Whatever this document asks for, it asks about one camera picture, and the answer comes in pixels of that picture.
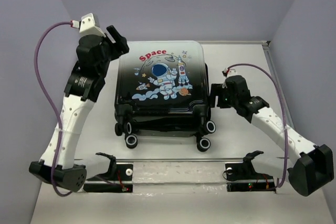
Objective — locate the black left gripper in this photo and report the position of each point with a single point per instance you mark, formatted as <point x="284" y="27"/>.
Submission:
<point x="122" y="47"/>

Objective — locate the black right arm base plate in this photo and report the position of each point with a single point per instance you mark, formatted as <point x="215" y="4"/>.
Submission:
<point x="242" y="177"/>

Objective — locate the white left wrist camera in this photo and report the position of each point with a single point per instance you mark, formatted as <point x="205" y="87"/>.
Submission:
<point x="88" y="25"/>

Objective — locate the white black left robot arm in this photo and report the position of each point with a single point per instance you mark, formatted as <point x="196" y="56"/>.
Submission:
<point x="57" y="165"/>

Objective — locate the space astronaut kids suitcase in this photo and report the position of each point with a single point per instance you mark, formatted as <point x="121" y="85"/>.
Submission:
<point x="162" y="90"/>

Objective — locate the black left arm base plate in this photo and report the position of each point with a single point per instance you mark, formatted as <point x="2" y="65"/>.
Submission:
<point x="106" y="175"/>

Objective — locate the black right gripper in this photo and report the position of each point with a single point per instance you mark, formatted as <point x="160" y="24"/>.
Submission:
<point x="217" y="89"/>

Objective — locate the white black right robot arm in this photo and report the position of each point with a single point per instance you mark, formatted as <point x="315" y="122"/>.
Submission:
<point x="306" y="166"/>

